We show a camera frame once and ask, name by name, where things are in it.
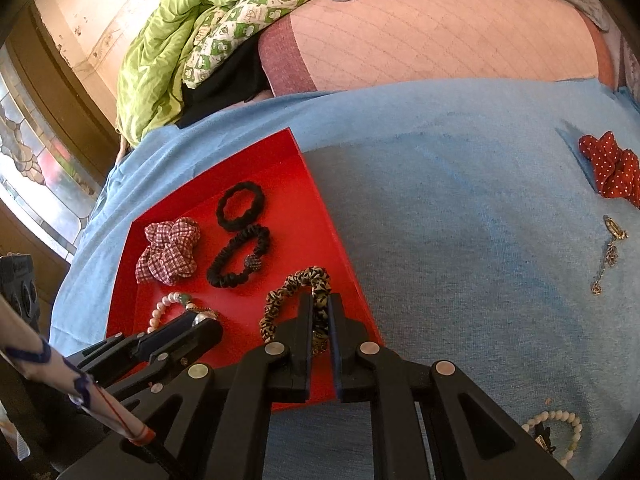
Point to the pink quilted cushion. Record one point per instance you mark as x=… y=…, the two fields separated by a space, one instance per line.
x=425 y=45

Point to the leopard print scrunchie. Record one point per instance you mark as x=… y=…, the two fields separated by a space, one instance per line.
x=280 y=300

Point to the red polka dot scrunchie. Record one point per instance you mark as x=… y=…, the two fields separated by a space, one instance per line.
x=612 y=165

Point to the black cloth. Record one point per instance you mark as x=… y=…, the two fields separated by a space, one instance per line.
x=225 y=85

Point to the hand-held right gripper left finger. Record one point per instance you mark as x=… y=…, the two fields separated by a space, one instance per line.
x=307 y=320

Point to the red plaid scrunchie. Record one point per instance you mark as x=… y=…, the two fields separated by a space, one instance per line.
x=170 y=250

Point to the black beaded scrunchie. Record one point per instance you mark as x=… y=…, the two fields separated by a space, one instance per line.
x=225 y=260

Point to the stained glass window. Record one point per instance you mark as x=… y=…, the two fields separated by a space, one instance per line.
x=30 y=150

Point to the blue cloth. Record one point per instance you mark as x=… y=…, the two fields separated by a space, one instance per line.
x=450 y=210

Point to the plain black scrunchie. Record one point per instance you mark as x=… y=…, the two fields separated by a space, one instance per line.
x=222 y=210

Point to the red cardboard box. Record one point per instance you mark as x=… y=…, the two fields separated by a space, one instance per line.
x=300 y=240

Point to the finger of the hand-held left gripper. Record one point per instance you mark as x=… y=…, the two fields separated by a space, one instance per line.
x=167 y=330
x=200 y=335

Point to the small black hair clip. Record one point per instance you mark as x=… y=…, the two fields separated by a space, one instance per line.
x=545 y=440

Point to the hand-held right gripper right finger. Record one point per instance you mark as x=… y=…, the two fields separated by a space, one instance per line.
x=337 y=325

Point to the green patterned quilt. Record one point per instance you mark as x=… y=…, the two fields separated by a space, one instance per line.
x=160 y=50

